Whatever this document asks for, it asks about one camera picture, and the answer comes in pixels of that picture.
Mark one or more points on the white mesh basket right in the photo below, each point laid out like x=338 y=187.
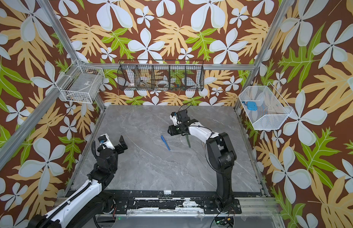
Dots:
x=273 y=109

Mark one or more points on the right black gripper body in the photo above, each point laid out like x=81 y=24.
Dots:
x=176 y=129

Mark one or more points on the black wire basket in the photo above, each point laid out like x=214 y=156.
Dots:
x=162 y=75

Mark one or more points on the blue pen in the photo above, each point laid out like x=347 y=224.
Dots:
x=165 y=142

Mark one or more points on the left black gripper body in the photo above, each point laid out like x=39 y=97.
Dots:
x=115 y=155

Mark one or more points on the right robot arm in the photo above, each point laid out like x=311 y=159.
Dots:
x=220 y=155

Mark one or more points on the blue object in basket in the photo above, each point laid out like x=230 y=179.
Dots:
x=251 y=106

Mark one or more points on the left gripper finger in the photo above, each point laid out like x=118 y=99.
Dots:
x=122 y=146
x=93 y=148

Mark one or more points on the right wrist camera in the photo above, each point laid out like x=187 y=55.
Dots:
x=173 y=117

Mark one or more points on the dark green pen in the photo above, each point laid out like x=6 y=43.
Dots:
x=188 y=141

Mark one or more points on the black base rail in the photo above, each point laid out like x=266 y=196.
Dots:
x=124 y=201

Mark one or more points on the white wire basket left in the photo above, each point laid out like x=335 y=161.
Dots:
x=81 y=82

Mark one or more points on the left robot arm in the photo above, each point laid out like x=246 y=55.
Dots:
x=73 y=209

